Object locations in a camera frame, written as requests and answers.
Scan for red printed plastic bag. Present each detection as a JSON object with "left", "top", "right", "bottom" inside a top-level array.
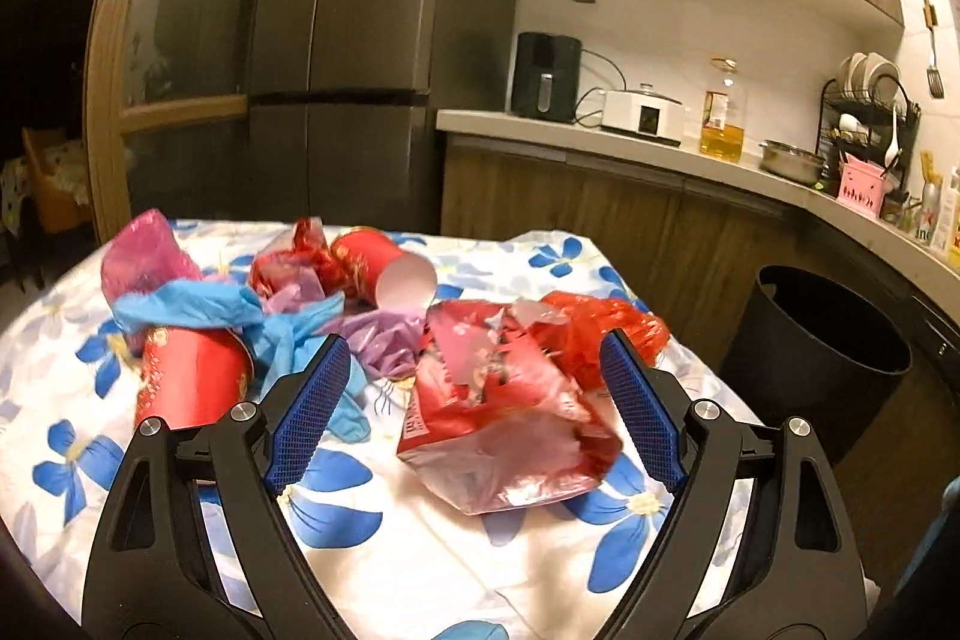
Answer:
[{"left": 395, "top": 299, "right": 623, "bottom": 515}]

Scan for hanging slotted spatula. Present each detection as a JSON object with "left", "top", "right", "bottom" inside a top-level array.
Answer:
[{"left": 921, "top": 0, "right": 946, "bottom": 100}]

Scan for blue plastic bag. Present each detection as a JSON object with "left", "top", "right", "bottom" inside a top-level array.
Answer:
[{"left": 247, "top": 295, "right": 372, "bottom": 444}]

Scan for dark steel refrigerator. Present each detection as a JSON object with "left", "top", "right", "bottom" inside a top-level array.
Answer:
[{"left": 247, "top": 0, "right": 526, "bottom": 236}]

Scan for white plastic bottle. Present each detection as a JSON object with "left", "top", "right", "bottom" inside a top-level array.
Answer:
[{"left": 930, "top": 166, "right": 960, "bottom": 260}]

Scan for steel pot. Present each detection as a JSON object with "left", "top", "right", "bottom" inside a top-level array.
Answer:
[{"left": 757, "top": 139, "right": 827, "bottom": 186}]

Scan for white electric cooker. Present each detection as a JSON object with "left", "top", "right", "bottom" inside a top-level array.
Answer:
[{"left": 600, "top": 81, "right": 685, "bottom": 148}]

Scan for plain red plastic bag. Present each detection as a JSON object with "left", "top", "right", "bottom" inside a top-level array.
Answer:
[{"left": 525, "top": 291, "right": 672, "bottom": 386}]

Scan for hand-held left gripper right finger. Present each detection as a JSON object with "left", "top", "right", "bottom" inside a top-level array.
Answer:
[{"left": 598, "top": 329, "right": 871, "bottom": 640}]

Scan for red foil wrapper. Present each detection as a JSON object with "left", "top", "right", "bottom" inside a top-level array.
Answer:
[{"left": 249, "top": 218, "right": 347, "bottom": 311}]

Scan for blue floral tablecloth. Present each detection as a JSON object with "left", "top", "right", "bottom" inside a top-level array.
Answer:
[{"left": 0, "top": 218, "right": 758, "bottom": 640}]

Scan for black power cable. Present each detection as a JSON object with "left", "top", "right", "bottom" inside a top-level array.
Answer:
[{"left": 576, "top": 47, "right": 628, "bottom": 125}]

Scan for light kitchen counter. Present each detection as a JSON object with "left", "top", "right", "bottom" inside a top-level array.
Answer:
[{"left": 435, "top": 107, "right": 960, "bottom": 315}]

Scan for black air fryer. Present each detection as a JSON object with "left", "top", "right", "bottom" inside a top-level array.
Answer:
[{"left": 511, "top": 31, "right": 583, "bottom": 124}]

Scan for cooking oil bottle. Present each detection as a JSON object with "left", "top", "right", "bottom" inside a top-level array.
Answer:
[{"left": 700, "top": 57, "right": 750, "bottom": 165}]

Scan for person's dark blue clothing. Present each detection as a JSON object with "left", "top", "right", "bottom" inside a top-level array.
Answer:
[{"left": 891, "top": 473, "right": 960, "bottom": 640}]

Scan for red paper cup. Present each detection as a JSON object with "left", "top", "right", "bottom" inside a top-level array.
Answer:
[
  {"left": 133, "top": 323, "right": 257, "bottom": 440},
  {"left": 330, "top": 227, "right": 437, "bottom": 313}
]

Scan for wooden glass door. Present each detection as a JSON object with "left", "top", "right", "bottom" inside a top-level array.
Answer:
[{"left": 82, "top": 0, "right": 295, "bottom": 245}]

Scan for pink plastic basket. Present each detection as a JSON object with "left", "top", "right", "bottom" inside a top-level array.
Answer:
[{"left": 836, "top": 156, "right": 898, "bottom": 218}]

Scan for black dish rack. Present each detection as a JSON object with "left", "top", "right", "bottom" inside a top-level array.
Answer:
[{"left": 817, "top": 51, "right": 922, "bottom": 193}]

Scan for orange chair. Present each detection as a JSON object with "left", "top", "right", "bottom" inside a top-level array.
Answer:
[{"left": 21, "top": 126, "right": 95, "bottom": 236}]

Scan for pink plastic bag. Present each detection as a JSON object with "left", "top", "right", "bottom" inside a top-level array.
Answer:
[
  {"left": 259, "top": 280, "right": 329, "bottom": 316},
  {"left": 101, "top": 209, "right": 205, "bottom": 313}
]

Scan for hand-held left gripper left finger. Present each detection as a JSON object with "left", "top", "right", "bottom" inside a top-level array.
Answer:
[{"left": 81, "top": 334, "right": 353, "bottom": 640}]

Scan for wooden lower cabinets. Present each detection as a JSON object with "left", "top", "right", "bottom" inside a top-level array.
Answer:
[{"left": 439, "top": 134, "right": 960, "bottom": 581}]

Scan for black trash bin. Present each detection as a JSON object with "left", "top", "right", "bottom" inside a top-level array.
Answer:
[{"left": 718, "top": 265, "right": 913, "bottom": 470}]

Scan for purple plastic bag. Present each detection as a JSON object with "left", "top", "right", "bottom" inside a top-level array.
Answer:
[{"left": 322, "top": 306, "right": 430, "bottom": 387}]

